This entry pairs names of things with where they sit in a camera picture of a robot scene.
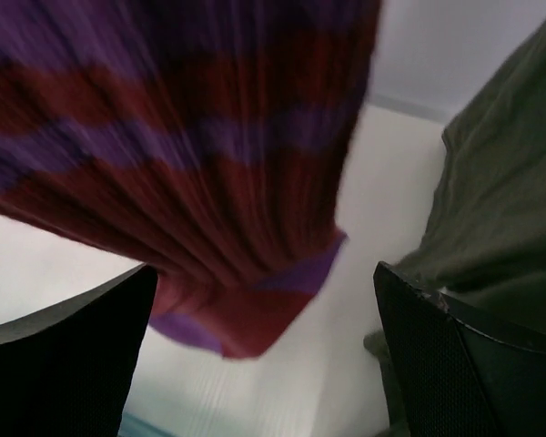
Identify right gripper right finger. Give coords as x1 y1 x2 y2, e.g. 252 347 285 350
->
372 262 546 436

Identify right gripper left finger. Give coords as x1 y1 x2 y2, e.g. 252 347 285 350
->
0 266 157 437

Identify teal plastic basin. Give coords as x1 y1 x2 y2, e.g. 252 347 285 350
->
117 413 174 437

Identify olive green shorts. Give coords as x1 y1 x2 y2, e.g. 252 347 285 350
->
389 18 546 335

